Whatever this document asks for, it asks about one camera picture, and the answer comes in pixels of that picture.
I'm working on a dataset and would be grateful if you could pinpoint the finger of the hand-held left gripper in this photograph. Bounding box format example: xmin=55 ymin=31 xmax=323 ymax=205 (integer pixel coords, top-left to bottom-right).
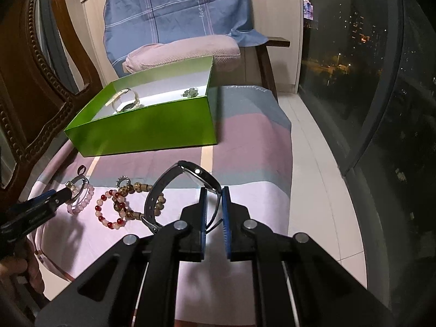
xmin=32 ymin=189 xmax=74 ymax=212

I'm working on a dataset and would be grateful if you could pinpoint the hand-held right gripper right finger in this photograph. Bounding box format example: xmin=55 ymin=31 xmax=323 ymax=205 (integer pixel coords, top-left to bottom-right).
xmin=222 ymin=187 xmax=401 ymax=327

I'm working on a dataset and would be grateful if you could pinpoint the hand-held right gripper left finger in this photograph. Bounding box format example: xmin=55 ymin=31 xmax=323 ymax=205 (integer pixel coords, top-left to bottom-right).
xmin=34 ymin=187 xmax=208 ymax=327

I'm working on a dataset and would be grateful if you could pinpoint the silver bangle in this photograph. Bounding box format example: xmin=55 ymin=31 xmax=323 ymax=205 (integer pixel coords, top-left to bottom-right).
xmin=66 ymin=176 xmax=90 ymax=205

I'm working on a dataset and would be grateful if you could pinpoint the beaded bracelet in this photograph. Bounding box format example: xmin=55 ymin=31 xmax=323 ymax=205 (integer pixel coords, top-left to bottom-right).
xmin=143 ymin=161 xmax=222 ymax=235

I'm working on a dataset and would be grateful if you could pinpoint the red and pink bead bracelet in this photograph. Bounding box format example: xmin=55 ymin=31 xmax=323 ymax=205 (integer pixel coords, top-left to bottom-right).
xmin=95 ymin=191 xmax=127 ymax=230

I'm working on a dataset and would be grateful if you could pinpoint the brown wooden bead bracelet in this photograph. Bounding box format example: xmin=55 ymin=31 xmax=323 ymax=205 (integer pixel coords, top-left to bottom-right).
xmin=114 ymin=183 xmax=166 ymax=221

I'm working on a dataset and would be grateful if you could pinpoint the green cardboard box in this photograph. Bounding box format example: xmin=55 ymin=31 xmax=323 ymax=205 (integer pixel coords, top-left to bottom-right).
xmin=64 ymin=55 xmax=217 ymax=158

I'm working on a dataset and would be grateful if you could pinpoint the person's left hand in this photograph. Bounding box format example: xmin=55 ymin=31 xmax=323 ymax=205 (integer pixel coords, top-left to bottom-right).
xmin=0 ymin=238 xmax=46 ymax=300

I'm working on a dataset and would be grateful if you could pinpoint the striped pink grey blanket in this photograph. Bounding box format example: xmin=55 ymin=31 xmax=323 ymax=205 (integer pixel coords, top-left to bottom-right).
xmin=19 ymin=83 xmax=293 ymax=327

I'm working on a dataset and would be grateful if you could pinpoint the carved wooden chair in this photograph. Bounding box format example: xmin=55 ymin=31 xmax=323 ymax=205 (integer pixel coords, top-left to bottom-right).
xmin=0 ymin=0 xmax=103 ymax=201

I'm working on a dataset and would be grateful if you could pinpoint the white wrist watch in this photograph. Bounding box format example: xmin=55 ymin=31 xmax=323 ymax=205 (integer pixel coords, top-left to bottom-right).
xmin=107 ymin=89 xmax=142 ymax=114

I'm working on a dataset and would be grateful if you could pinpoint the pink pillow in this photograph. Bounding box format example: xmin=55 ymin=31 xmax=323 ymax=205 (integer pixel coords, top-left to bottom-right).
xmin=123 ymin=35 xmax=241 ymax=75

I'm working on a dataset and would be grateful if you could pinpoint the beige wooden cabinet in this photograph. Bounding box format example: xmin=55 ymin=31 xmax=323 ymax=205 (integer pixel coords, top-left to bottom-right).
xmin=79 ymin=0 xmax=113 ymax=86

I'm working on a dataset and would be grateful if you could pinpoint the dark wooden bench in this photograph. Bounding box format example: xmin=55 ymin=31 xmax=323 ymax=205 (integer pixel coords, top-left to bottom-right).
xmin=254 ymin=37 xmax=291 ymax=103

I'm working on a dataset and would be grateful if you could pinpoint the glass window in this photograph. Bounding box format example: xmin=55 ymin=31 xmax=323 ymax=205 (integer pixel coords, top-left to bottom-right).
xmin=300 ymin=0 xmax=436 ymax=280

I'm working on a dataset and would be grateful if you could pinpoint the blue plaid pillow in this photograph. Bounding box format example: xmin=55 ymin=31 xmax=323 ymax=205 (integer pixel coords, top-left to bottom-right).
xmin=103 ymin=0 xmax=270 ymax=77

